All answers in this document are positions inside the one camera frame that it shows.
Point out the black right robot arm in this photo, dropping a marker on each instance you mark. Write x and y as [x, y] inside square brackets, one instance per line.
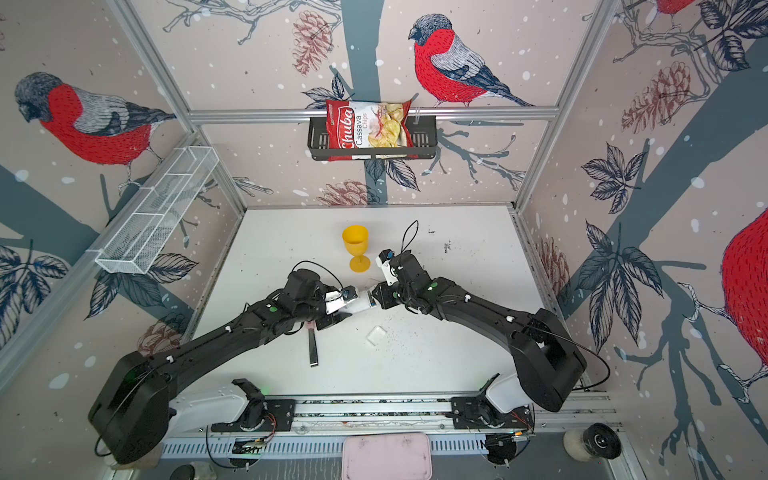
[547, 361]

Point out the black wall basket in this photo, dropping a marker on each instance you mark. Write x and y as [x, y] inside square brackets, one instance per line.
[415, 138]

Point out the pink handled knife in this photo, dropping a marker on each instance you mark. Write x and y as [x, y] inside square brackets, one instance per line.
[312, 344]

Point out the white battery cover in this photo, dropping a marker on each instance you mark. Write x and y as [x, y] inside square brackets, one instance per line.
[376, 336]

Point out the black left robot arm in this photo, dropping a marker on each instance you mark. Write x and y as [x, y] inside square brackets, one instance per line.
[132, 412]

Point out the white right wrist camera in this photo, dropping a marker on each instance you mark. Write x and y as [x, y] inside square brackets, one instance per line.
[383, 261]

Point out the pink tray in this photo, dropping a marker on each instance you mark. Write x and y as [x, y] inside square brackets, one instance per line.
[387, 456]

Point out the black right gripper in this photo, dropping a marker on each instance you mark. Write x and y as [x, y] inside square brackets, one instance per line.
[383, 292]

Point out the yellow plastic goblet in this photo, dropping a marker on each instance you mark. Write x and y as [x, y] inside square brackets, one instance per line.
[355, 240]

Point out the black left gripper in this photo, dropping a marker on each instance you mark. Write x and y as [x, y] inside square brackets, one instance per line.
[333, 319]

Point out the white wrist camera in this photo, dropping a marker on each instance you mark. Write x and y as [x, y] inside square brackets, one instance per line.
[336, 300]
[383, 261]

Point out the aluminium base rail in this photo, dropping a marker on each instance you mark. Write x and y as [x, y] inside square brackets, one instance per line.
[231, 411]

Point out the white tape roll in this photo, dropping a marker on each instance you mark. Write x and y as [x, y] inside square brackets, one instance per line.
[598, 441]

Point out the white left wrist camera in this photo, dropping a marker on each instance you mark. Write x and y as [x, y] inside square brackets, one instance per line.
[336, 300]

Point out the red cassava chips bag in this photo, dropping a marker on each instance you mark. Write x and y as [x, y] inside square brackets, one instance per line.
[367, 125]

